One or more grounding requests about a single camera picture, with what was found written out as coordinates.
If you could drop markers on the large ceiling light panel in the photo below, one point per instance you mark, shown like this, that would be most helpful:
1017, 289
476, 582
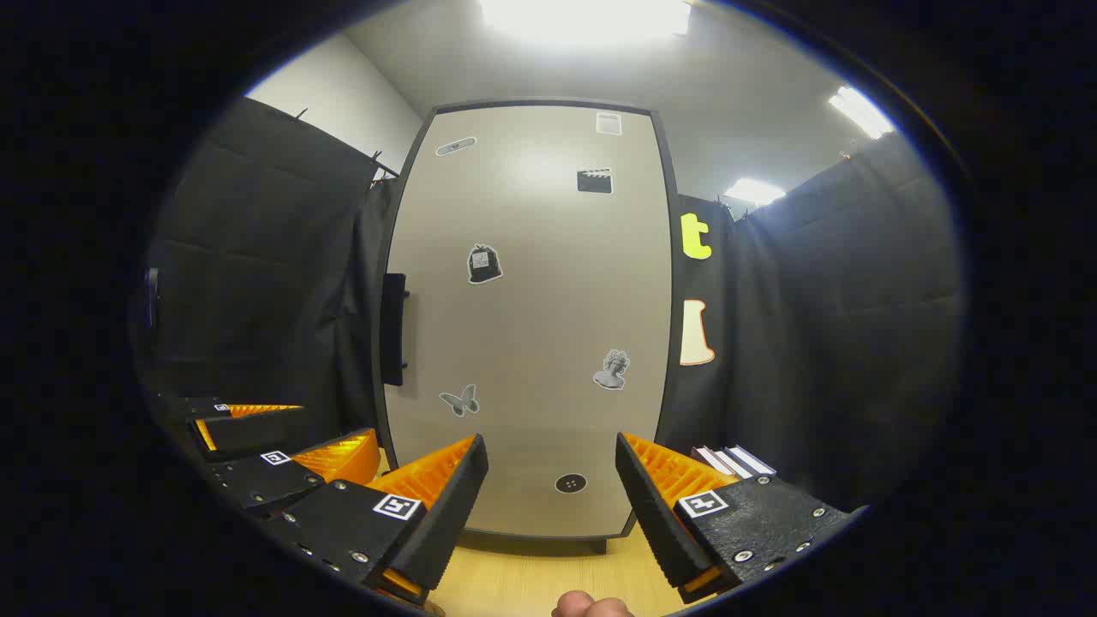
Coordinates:
583, 19

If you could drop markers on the beige book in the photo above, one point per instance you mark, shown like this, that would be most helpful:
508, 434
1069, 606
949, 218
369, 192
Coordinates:
730, 461

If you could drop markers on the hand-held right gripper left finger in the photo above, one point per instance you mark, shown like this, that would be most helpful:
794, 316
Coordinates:
446, 514

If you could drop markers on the maroon book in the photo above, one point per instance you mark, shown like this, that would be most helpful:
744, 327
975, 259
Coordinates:
707, 463

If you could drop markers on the beige cabinet door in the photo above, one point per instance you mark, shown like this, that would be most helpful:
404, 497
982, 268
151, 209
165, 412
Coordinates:
531, 326

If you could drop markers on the black backdrop cloth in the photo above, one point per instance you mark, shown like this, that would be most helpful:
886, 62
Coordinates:
257, 257

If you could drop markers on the long ceiling light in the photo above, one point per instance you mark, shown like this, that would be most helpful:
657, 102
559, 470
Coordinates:
861, 111

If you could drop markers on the small ceiling light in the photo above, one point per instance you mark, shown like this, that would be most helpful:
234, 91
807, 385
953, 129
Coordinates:
754, 190

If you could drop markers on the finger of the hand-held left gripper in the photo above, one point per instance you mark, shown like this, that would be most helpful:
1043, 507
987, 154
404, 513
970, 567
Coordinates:
257, 433
266, 482

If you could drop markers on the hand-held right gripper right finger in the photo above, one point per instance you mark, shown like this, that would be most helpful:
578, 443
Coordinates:
656, 523

